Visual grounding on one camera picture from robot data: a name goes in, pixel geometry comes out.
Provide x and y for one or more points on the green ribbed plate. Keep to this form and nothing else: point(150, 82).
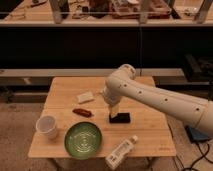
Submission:
point(83, 140)

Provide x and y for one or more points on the blue foot pedal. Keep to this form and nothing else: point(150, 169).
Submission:
point(195, 135)

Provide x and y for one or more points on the red tray on workbench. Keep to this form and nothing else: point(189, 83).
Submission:
point(131, 9)

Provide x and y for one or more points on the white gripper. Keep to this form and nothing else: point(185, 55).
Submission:
point(112, 99)

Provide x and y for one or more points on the brown sausage-shaped object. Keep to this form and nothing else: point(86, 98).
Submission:
point(83, 112)

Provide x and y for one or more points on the white plastic bottle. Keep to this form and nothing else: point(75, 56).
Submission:
point(118, 155)

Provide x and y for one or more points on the wooden folding table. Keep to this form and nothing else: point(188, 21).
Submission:
point(148, 124)

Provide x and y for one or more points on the black eraser block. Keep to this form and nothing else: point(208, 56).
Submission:
point(120, 118)

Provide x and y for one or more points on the white sponge block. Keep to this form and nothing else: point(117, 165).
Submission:
point(85, 97)

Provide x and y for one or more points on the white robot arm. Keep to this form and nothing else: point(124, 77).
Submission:
point(195, 112)

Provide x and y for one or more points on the long wooden workbench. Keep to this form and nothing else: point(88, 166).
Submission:
point(47, 12)

